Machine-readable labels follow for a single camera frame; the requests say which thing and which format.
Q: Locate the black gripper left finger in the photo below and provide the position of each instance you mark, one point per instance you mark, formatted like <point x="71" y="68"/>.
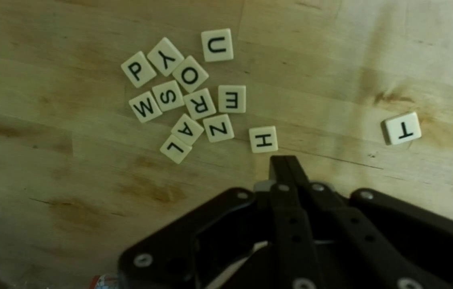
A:
<point x="291" y="235"/>

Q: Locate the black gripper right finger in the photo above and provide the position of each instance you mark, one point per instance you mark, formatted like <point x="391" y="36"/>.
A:
<point x="388" y="242"/>

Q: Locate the letter tile H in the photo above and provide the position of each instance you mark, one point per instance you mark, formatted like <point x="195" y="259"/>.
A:
<point x="264" y="140"/>

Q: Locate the letter tile T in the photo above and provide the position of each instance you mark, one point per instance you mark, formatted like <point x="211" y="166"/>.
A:
<point x="402" y="129"/>

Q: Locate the letter tile E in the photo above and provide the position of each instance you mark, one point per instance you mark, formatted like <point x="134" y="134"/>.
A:
<point x="232" y="99"/>

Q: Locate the letter tile Z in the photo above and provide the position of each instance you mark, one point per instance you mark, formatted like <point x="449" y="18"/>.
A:
<point x="219" y="129"/>

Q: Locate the letter tile L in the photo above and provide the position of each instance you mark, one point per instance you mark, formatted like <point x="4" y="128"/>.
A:
<point x="175" y="148"/>

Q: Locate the letter tile A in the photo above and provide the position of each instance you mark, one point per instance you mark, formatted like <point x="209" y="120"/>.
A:
<point x="187" y="129"/>

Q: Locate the letter tile R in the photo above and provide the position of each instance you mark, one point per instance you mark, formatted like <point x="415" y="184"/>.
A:
<point x="201" y="103"/>

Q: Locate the letter tile S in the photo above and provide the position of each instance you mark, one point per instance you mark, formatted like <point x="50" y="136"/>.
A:
<point x="167" y="95"/>

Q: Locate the letter tile O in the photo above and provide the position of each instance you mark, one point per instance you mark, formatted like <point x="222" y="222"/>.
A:
<point x="190" y="75"/>

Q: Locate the letter tile W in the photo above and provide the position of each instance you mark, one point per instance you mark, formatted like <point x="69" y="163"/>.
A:
<point x="145" y="107"/>

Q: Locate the letter tile U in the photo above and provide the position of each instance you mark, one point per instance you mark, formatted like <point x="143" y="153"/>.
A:
<point x="217" y="46"/>

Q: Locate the letter tile Y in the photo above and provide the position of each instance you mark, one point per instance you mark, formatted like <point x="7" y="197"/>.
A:
<point x="166" y="57"/>

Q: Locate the letter tile P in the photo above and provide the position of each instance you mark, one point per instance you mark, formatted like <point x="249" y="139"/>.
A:
<point x="139" y="70"/>

